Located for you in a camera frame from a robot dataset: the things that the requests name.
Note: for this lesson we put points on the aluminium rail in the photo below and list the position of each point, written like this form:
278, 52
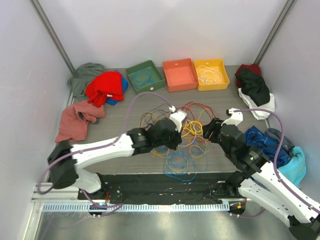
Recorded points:
69, 194

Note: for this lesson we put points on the white cloth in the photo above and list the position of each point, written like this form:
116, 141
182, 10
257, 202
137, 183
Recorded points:
257, 114

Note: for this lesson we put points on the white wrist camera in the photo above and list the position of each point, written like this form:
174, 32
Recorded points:
178, 118
235, 117

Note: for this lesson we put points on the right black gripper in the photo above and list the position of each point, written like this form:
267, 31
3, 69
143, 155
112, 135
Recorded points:
214, 125

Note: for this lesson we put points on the green plastic bin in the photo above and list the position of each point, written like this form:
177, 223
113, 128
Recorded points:
145, 77

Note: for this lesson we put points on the cyan cloth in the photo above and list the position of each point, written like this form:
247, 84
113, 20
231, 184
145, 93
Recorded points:
296, 169

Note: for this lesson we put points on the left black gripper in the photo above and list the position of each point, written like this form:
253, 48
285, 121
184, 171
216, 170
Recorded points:
177, 140

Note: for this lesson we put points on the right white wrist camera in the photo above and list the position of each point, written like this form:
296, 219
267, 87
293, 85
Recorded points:
235, 117

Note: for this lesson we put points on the slotted cable duct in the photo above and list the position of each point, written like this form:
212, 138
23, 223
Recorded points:
69, 207

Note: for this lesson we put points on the aluminium frame post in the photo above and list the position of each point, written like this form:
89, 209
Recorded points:
284, 13
52, 33

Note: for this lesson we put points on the black cloth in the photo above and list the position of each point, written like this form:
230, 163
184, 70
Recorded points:
254, 86

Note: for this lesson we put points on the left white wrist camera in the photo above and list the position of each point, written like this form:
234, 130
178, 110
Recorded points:
178, 118

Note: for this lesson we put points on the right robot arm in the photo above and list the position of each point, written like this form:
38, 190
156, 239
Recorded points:
257, 180

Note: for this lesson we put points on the right aluminium frame post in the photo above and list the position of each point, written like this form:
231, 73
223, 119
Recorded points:
284, 13

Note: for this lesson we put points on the blue plaid shirt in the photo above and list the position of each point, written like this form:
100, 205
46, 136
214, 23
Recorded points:
256, 138

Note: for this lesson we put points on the left aluminium frame post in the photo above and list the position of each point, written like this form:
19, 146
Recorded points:
52, 33

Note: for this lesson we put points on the pink cloth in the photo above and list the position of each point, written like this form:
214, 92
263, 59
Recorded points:
75, 119

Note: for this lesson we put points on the yellow plastic bin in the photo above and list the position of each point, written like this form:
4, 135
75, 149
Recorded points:
211, 74

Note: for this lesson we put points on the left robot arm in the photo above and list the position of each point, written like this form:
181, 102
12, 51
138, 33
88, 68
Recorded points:
68, 162

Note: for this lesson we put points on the orange plastic bin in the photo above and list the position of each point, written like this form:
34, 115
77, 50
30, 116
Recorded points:
180, 75

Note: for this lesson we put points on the grey blue cloth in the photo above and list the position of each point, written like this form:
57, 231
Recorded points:
275, 135

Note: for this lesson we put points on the dark red cloth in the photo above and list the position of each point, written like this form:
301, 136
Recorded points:
250, 69

